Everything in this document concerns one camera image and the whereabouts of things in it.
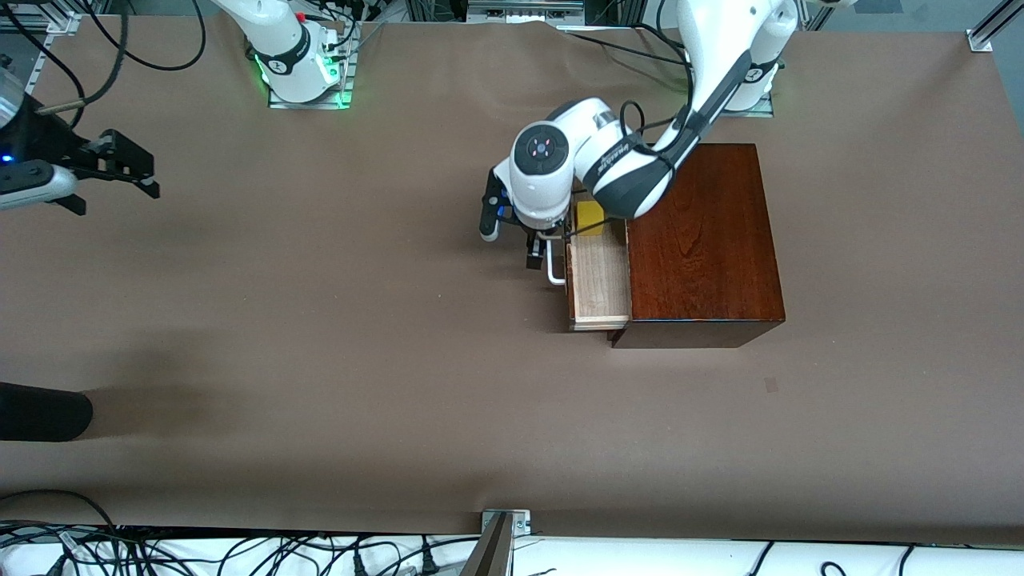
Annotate black cable with silver connector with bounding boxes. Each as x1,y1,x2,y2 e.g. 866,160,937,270
36,0,131,113

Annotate aluminium frame profile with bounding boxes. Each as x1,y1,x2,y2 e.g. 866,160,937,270
0,6,82,37
966,0,1024,54

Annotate black cylinder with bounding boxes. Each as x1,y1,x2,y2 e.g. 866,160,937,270
0,382,94,443

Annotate wooden drawer with white handle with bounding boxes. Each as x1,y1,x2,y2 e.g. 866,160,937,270
546,200,634,332

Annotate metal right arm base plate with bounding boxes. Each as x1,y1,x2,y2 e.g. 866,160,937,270
267,22,357,111

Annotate white slotted cable duct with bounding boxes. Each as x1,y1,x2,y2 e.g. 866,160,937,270
22,36,54,98

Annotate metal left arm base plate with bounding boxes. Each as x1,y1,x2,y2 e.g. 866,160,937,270
720,88,776,119

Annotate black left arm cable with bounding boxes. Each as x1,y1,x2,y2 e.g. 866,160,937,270
560,0,698,238

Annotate brown table cover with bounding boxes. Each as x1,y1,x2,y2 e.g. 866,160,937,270
0,14,1024,546

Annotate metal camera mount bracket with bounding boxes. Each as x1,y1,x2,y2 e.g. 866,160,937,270
460,509,532,576

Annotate grey metal equipment box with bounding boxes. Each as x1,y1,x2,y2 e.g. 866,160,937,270
466,0,587,25

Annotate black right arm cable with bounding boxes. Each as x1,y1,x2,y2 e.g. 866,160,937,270
84,0,209,74
0,6,87,129

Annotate dark wooden drawer cabinet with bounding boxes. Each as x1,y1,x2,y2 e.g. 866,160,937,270
610,143,786,350

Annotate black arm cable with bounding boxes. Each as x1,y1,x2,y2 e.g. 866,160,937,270
84,0,209,74
0,6,87,129
560,0,698,238

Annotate black base power cable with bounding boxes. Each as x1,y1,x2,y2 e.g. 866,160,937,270
560,24,694,69

